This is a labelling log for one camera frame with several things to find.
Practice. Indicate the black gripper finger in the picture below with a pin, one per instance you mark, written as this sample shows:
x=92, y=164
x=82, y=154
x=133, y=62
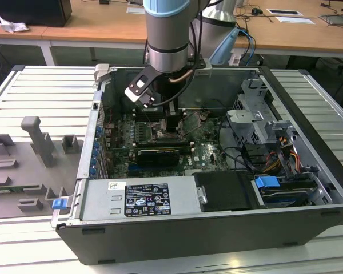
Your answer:
x=173, y=122

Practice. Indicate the silver topped CPU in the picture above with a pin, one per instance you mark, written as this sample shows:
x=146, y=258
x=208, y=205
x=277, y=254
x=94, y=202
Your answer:
x=160, y=133

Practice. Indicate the thin metal locking lever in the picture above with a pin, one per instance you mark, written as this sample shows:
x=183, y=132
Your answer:
x=148, y=120

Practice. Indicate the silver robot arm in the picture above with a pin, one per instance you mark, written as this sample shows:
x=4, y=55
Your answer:
x=165, y=28

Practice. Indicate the CPU socket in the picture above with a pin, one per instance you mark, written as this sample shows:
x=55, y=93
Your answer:
x=158, y=140

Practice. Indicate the blue slot clip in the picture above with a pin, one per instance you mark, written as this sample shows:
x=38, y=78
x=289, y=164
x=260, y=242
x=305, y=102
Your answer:
x=99, y=130
x=93, y=162
x=95, y=154
x=97, y=146
x=93, y=171

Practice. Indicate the round coin battery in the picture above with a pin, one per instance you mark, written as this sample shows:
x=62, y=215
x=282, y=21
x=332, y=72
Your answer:
x=203, y=116

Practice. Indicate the black graphics card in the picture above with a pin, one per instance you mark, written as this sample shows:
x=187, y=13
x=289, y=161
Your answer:
x=157, y=158

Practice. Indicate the green motherboard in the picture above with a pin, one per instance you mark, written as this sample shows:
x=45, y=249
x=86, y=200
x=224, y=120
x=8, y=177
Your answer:
x=205, y=148

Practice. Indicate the silver rear port block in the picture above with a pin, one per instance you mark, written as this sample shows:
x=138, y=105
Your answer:
x=110, y=137

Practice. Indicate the silver perforated drive cage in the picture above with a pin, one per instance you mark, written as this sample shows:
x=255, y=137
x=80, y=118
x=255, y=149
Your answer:
x=245, y=125

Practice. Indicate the wooden desk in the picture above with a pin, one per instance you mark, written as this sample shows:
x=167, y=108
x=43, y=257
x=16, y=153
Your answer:
x=17, y=35
x=103, y=28

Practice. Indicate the black air shroud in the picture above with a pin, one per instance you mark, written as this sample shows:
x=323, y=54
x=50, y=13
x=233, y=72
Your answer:
x=225, y=191

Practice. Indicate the silver power supply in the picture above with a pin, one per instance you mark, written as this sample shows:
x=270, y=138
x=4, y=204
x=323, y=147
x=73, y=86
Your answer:
x=103, y=199

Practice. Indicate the blue disk carrier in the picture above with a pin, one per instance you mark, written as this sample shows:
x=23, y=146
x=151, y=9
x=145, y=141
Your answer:
x=265, y=182

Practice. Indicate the black computer mouse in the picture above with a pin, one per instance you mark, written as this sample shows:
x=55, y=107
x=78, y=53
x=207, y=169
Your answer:
x=256, y=11

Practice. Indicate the black PC case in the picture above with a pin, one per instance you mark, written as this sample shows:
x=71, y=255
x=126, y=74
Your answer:
x=188, y=242

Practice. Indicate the black disk drive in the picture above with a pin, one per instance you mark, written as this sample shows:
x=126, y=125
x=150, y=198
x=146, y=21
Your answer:
x=286, y=197

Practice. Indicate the blue case latch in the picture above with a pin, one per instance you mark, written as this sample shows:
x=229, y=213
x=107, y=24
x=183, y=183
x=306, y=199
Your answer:
x=59, y=204

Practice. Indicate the white paper sheet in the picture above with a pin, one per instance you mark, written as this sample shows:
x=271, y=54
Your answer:
x=294, y=20

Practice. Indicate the black computer tower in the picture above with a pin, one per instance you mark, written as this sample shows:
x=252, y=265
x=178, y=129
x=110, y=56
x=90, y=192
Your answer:
x=31, y=11

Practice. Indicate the gray parts rack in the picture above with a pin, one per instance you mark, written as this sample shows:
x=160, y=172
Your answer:
x=25, y=171

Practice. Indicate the crumpled white paper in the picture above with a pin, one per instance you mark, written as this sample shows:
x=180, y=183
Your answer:
x=12, y=26

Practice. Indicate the green RAM stick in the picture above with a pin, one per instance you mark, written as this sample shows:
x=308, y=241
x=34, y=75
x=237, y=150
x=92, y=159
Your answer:
x=14, y=188

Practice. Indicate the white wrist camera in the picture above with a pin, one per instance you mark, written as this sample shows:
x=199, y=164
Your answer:
x=135, y=92

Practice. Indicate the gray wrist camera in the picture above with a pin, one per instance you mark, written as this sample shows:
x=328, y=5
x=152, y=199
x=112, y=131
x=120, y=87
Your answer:
x=203, y=68

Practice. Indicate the silver latch bracket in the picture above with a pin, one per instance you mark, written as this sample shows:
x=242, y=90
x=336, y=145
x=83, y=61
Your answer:
x=201, y=195

